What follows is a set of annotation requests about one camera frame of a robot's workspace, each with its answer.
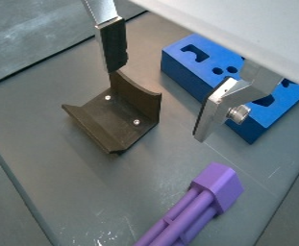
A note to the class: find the blue foam shape board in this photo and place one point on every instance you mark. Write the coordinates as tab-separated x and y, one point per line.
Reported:
198	64

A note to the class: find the black curved fixture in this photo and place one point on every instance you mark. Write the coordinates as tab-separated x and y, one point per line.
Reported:
120	115

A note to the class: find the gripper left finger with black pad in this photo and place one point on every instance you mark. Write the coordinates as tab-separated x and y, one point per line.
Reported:
110	32

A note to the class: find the purple three prong object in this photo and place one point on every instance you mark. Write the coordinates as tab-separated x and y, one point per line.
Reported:
213	193

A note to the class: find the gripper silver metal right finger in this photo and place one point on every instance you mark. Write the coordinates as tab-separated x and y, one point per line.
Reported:
226	102

